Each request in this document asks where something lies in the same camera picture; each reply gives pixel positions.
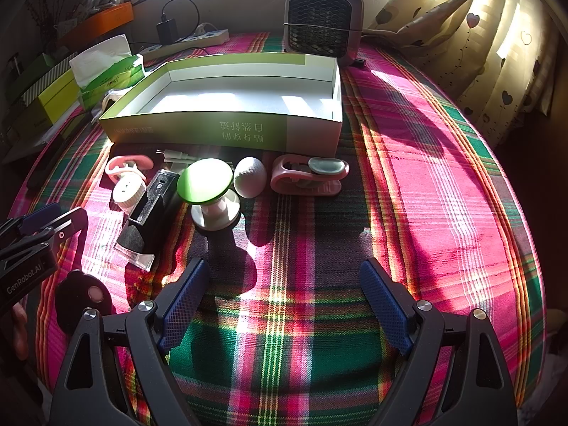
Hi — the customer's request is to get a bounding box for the black charger cable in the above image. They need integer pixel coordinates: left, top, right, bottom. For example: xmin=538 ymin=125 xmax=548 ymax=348
xmin=160 ymin=0 xmax=200 ymax=32

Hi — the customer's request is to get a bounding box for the yellow green box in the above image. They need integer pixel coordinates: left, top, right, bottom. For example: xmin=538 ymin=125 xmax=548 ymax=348
xmin=22 ymin=69 xmax=83 ymax=125

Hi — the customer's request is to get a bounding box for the small grey desk fan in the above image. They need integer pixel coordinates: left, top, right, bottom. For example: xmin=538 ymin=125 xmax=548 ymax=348
xmin=283 ymin=0 xmax=365 ymax=66

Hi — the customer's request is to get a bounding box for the black charger adapter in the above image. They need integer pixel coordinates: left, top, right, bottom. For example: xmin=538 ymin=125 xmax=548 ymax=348
xmin=156 ymin=18 xmax=179 ymax=45

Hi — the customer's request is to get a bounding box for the cream heart print curtain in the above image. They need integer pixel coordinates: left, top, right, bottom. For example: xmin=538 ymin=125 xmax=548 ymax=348
xmin=364 ymin=0 xmax=560 ymax=143

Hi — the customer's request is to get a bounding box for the pink clip with grey pad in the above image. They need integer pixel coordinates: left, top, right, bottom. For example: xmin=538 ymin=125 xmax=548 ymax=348
xmin=271 ymin=154 xmax=351 ymax=197

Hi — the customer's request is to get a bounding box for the white round case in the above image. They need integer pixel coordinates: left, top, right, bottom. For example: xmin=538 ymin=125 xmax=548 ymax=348
xmin=112 ymin=174 xmax=147 ymax=209

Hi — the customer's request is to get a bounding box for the black device with clear cap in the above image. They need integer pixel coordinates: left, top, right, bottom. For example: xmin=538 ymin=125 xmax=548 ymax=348
xmin=116 ymin=169 xmax=182 ymax=271

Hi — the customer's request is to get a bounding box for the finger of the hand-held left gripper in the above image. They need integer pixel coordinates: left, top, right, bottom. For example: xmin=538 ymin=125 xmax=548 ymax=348
xmin=18 ymin=203 xmax=62 ymax=237
xmin=42 ymin=207 xmax=89 ymax=253

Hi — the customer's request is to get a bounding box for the green and white cardboard box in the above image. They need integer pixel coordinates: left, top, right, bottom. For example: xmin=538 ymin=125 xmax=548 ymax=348
xmin=98 ymin=52 xmax=343 ymax=154

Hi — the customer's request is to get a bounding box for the green top suction holder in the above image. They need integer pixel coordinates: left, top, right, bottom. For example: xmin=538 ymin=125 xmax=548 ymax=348
xmin=176 ymin=159 xmax=242 ymax=234

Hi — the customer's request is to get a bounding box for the pink plastic clip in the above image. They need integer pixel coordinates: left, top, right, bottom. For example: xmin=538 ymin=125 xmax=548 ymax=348
xmin=105 ymin=154 xmax=154 ymax=182

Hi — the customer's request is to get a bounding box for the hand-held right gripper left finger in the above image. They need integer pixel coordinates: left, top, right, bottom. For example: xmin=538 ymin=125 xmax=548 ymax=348
xmin=49 ymin=257 xmax=210 ymax=426

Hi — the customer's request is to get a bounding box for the beige power strip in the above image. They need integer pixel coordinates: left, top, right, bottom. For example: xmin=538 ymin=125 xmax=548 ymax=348
xmin=177 ymin=27 xmax=229 ymax=47
xmin=142 ymin=44 xmax=187 ymax=63

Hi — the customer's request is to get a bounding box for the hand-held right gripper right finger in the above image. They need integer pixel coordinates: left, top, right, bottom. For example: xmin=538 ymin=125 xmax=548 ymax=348
xmin=359 ymin=257 xmax=518 ymax=426

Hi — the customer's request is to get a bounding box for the person's left hand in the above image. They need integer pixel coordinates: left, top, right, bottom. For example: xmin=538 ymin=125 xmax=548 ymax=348
xmin=12 ymin=302 xmax=31 ymax=361

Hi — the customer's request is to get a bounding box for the grey egg shaped sponge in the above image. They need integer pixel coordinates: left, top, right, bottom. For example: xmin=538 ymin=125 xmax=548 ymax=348
xmin=234 ymin=157 xmax=268 ymax=197

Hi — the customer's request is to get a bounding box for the green tissue pack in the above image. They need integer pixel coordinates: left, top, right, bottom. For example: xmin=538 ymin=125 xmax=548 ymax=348
xmin=70 ymin=34 xmax=145 ymax=109

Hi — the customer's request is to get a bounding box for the pink green plaid tablecloth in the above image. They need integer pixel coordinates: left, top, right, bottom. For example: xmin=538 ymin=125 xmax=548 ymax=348
xmin=9 ymin=31 xmax=546 ymax=426

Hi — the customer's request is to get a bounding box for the white usb cable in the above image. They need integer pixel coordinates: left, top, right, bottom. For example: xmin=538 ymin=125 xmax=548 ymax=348
xmin=155 ymin=147 xmax=196 ymax=174

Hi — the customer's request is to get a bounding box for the orange box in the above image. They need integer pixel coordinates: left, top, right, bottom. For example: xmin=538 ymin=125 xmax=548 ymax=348
xmin=58 ymin=2 xmax=135 ymax=49

